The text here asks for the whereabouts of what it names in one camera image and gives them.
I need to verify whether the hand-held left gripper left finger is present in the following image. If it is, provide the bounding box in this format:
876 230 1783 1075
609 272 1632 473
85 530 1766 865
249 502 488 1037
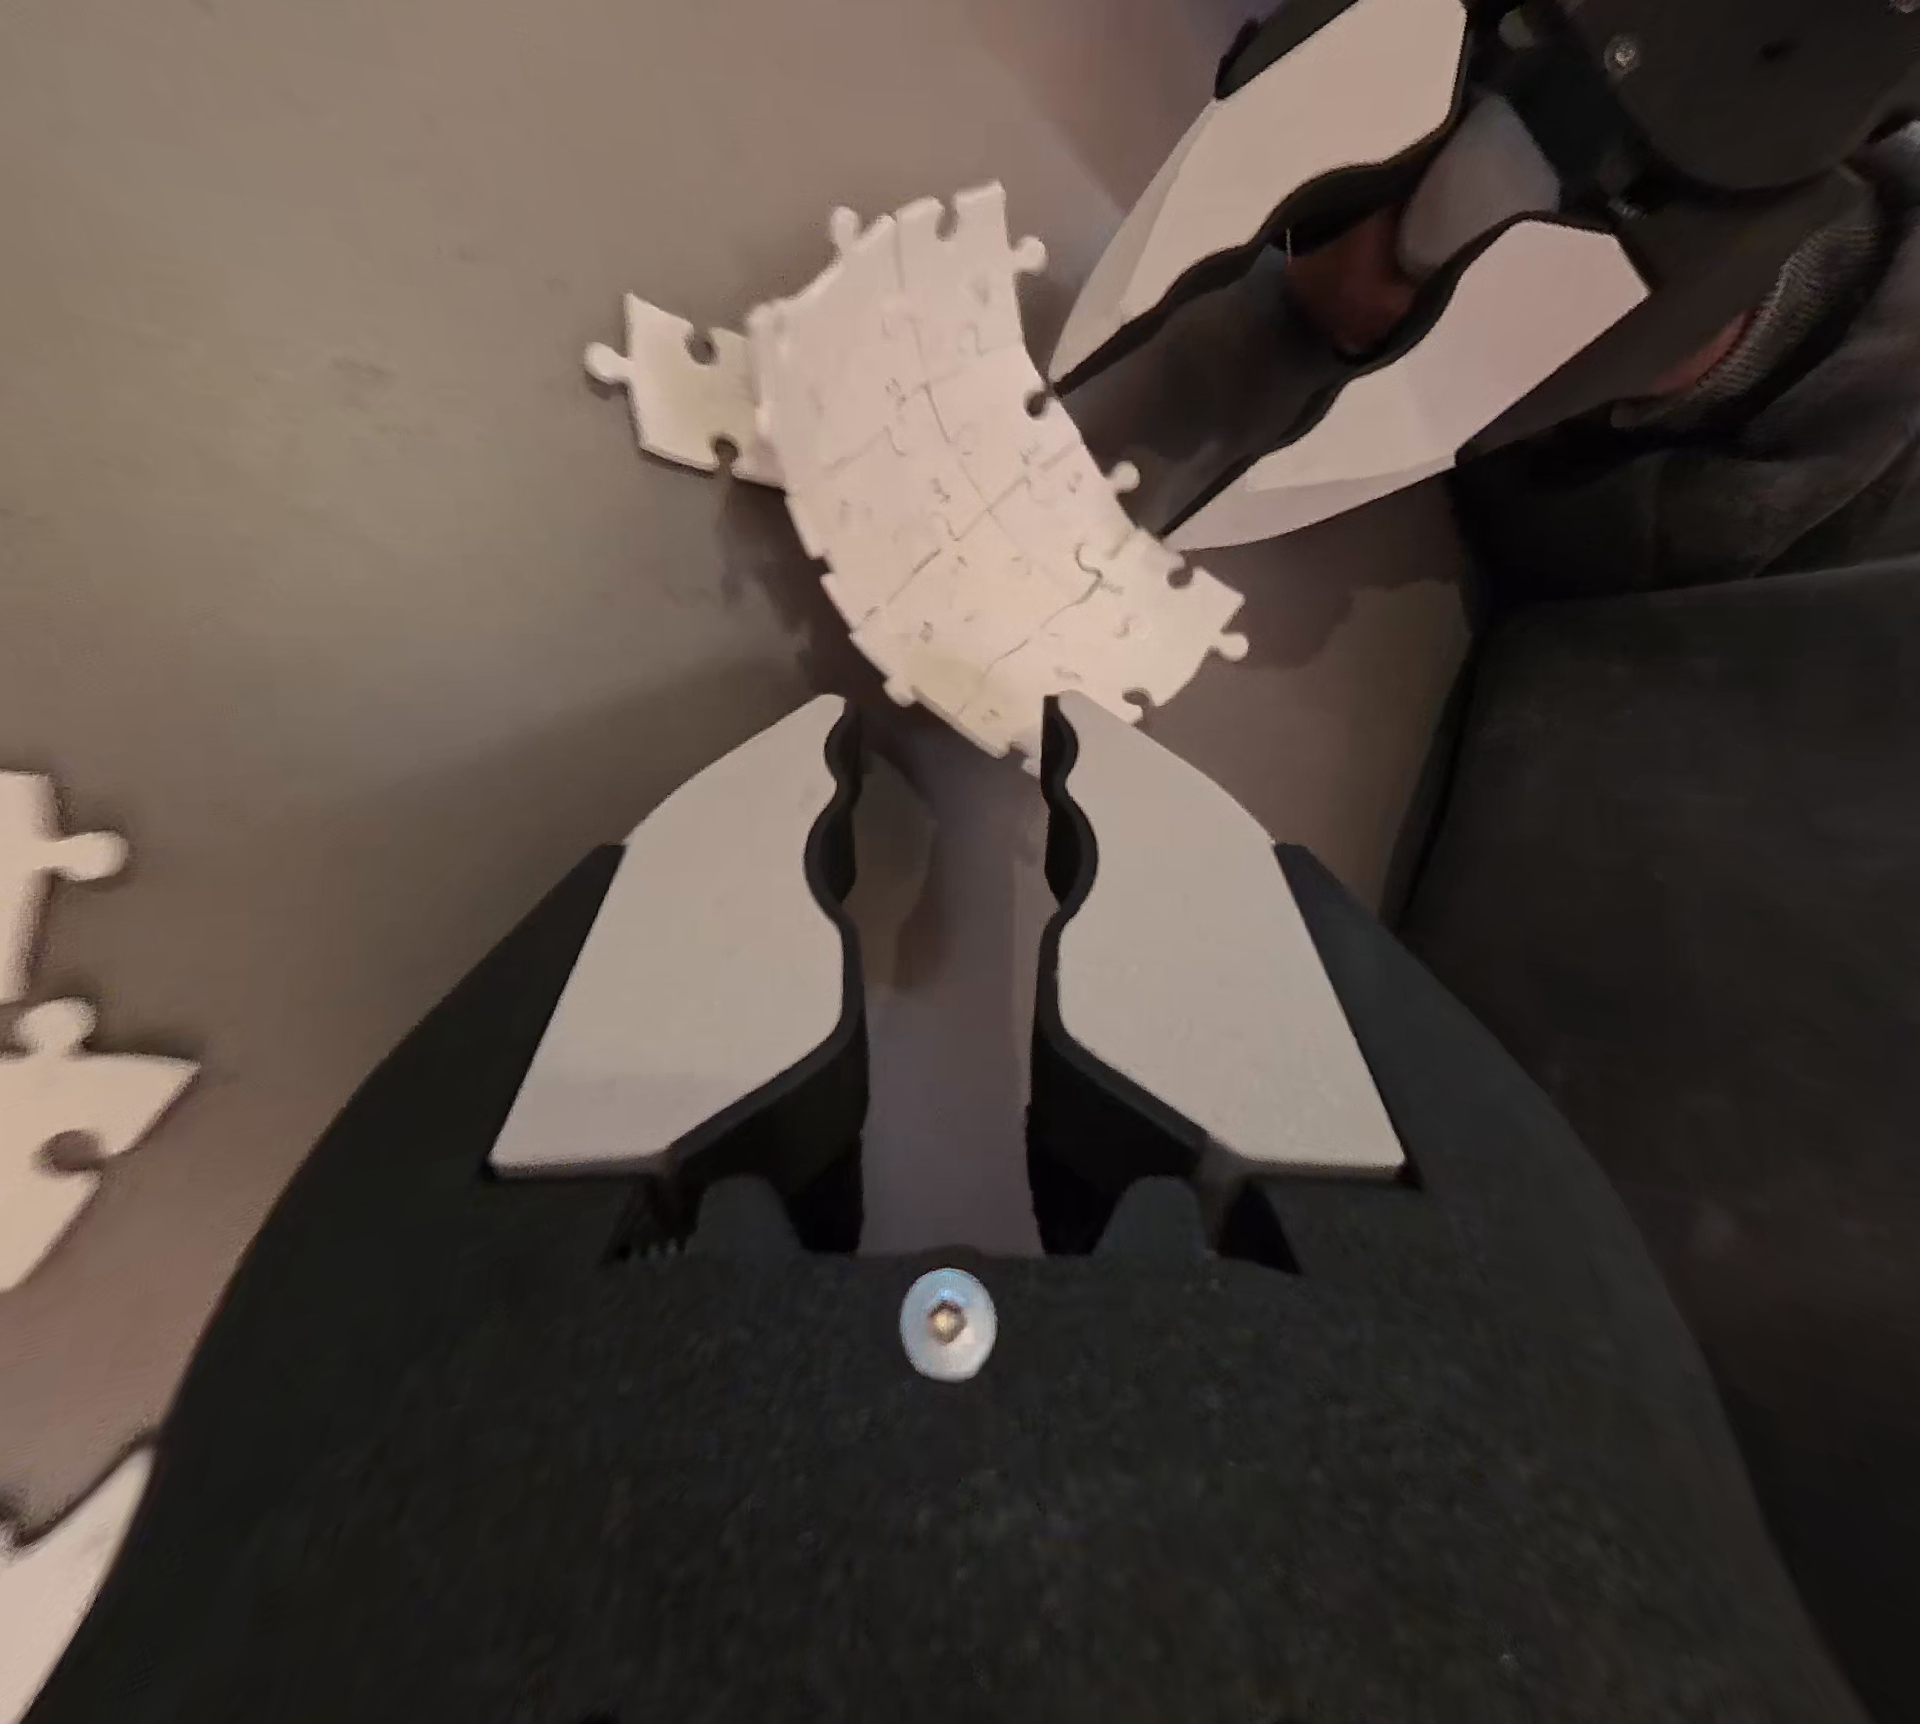
487 694 872 1254

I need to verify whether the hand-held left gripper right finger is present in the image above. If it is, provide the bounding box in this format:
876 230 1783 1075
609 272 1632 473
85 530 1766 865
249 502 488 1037
1031 694 1409 1254

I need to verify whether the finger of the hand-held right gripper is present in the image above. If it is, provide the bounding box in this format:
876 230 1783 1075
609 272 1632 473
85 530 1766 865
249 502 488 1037
1162 214 1651 553
1047 0 1560 397

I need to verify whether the curved assembled puzzle section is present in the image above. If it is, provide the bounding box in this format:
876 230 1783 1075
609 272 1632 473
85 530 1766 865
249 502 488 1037
740 179 1251 784

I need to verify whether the person's right forearm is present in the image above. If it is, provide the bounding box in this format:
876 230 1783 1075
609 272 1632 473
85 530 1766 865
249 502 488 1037
1437 125 1920 602

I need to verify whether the pile of white puzzle pieces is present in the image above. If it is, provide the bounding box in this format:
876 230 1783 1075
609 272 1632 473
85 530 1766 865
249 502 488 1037
0 770 207 1724

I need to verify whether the person's right hand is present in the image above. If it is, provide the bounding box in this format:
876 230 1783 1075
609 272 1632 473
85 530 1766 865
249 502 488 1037
1302 207 1450 364

